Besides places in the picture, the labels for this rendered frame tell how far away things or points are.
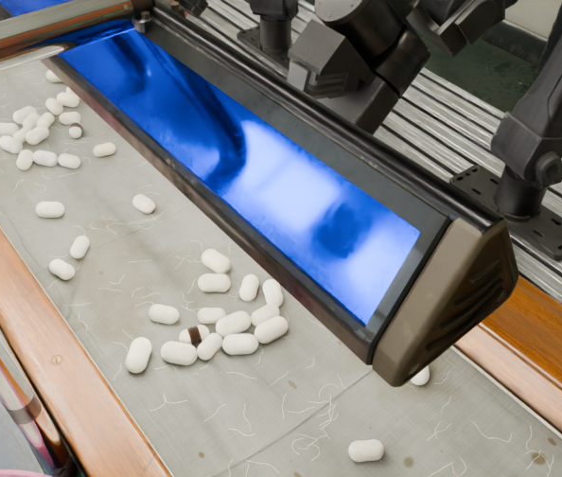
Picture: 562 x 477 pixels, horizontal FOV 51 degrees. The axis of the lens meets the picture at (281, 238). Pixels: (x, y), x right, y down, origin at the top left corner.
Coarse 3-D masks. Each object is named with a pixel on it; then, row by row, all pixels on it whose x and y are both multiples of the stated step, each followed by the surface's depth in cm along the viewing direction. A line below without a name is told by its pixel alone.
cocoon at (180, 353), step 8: (168, 344) 59; (176, 344) 59; (184, 344) 59; (168, 352) 58; (176, 352) 58; (184, 352) 58; (192, 352) 58; (168, 360) 59; (176, 360) 58; (184, 360) 58; (192, 360) 59
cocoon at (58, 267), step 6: (54, 264) 67; (60, 264) 67; (66, 264) 67; (54, 270) 67; (60, 270) 66; (66, 270) 66; (72, 270) 67; (60, 276) 67; (66, 276) 67; (72, 276) 67
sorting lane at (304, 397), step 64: (64, 128) 89; (0, 192) 79; (64, 192) 79; (128, 192) 79; (64, 256) 70; (128, 256) 70; (192, 256) 70; (64, 320) 63; (128, 320) 64; (192, 320) 64; (128, 384) 58; (192, 384) 58; (256, 384) 58; (320, 384) 58; (384, 384) 58; (448, 384) 58; (192, 448) 53; (256, 448) 53; (320, 448) 53; (384, 448) 53; (448, 448) 53; (512, 448) 53
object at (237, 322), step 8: (240, 312) 62; (224, 320) 61; (232, 320) 61; (240, 320) 61; (248, 320) 61; (216, 328) 61; (224, 328) 60; (232, 328) 61; (240, 328) 61; (224, 336) 61
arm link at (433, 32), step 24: (336, 0) 51; (360, 0) 49; (384, 0) 51; (408, 0) 52; (480, 0) 52; (336, 24) 50; (360, 24) 50; (384, 24) 51; (432, 24) 54; (456, 24) 52; (480, 24) 53; (360, 48) 53; (384, 48) 53; (456, 48) 55
